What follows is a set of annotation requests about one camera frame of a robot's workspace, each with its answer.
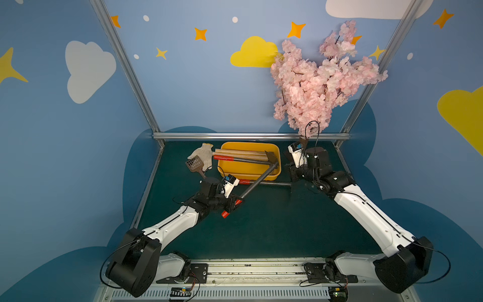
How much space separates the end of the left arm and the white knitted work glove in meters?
0.38

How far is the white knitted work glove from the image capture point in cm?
112

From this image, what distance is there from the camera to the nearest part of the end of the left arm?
0.73 m
